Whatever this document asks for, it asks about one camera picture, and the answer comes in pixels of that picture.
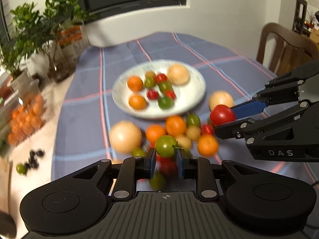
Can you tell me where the plant in glass vase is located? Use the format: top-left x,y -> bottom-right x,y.
43,0 -> 90,83

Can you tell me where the wooden chair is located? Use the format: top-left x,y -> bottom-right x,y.
256,23 -> 318,75

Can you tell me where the clear box of tangerines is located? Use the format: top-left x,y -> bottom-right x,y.
1,89 -> 46,146

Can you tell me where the orange tangerine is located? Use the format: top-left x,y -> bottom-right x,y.
197,134 -> 219,157
129,94 -> 148,110
146,124 -> 166,144
165,116 -> 187,136
127,75 -> 144,92

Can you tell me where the blue plaid tablecloth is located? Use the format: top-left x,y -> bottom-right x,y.
51,31 -> 319,192

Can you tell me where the potted green plant white pot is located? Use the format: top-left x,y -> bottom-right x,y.
1,2 -> 49,91

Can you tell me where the white ceramic plate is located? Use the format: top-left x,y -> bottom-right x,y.
111,59 -> 207,119

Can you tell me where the large beige melon fruit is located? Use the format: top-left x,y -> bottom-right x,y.
167,64 -> 190,85

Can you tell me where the red tomato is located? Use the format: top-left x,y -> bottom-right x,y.
210,105 -> 236,126

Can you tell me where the green tomato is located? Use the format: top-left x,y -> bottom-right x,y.
155,135 -> 183,158

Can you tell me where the dark grapes cluster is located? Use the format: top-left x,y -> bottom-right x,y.
24,149 -> 45,170

